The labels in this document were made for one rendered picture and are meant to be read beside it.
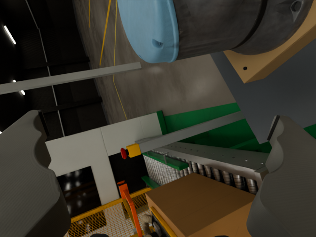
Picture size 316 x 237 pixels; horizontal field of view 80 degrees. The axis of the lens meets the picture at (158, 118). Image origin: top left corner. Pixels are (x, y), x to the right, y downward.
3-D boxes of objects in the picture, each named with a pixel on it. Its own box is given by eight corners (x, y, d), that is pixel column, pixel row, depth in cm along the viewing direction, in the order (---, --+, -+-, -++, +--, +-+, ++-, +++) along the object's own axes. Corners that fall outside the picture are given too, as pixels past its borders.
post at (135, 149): (246, 116, 155) (128, 156, 121) (244, 108, 155) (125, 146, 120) (252, 116, 148) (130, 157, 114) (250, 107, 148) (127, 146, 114)
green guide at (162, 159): (138, 148, 298) (133, 150, 295) (137, 142, 298) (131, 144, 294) (189, 167, 147) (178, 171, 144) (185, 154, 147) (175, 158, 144)
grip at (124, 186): (127, 192, 128) (120, 195, 126) (124, 180, 128) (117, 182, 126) (130, 196, 120) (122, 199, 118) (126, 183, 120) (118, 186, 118)
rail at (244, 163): (146, 140, 303) (135, 144, 296) (145, 137, 303) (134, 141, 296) (289, 166, 86) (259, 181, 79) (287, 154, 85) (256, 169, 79)
